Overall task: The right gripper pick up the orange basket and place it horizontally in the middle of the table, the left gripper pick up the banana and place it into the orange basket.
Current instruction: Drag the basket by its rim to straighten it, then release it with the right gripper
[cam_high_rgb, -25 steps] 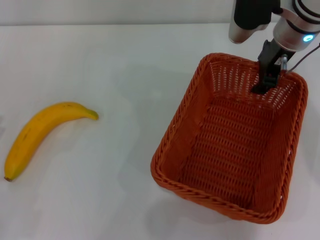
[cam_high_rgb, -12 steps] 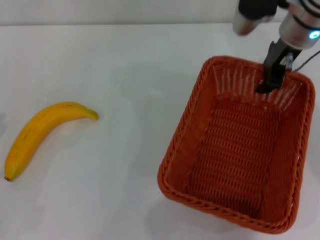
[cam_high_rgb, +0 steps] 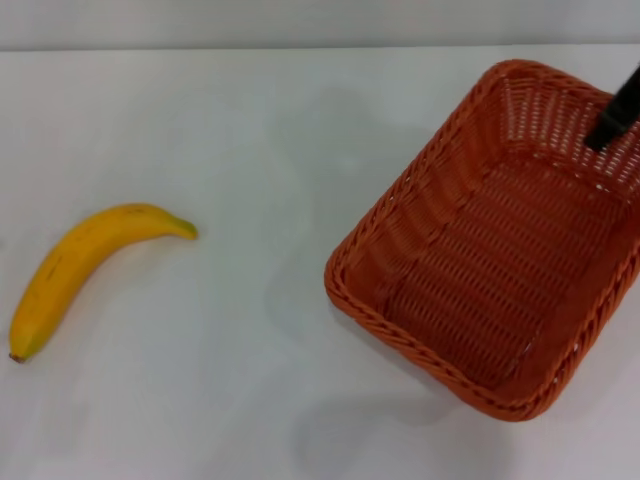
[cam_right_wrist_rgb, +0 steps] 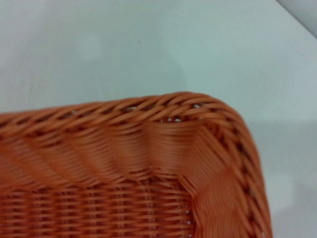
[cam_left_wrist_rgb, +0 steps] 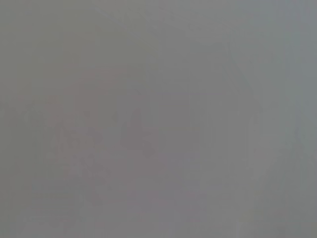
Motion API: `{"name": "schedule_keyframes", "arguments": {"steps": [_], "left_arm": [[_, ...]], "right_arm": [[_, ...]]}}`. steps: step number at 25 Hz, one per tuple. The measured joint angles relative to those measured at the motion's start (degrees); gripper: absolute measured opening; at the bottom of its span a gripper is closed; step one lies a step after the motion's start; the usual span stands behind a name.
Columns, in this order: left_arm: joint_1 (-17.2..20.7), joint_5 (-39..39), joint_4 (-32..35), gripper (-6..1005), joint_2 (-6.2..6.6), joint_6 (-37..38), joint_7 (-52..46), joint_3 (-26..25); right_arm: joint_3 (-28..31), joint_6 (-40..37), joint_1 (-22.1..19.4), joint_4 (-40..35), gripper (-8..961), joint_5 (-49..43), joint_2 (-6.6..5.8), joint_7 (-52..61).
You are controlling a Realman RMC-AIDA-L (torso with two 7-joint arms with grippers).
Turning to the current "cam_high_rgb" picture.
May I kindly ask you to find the orange woven plastic basket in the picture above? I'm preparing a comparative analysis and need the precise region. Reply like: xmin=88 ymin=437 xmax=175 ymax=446
xmin=323 ymin=59 xmax=640 ymax=424

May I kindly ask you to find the yellow banana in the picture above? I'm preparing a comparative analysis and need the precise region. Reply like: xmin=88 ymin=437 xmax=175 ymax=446
xmin=8 ymin=202 xmax=199 ymax=363

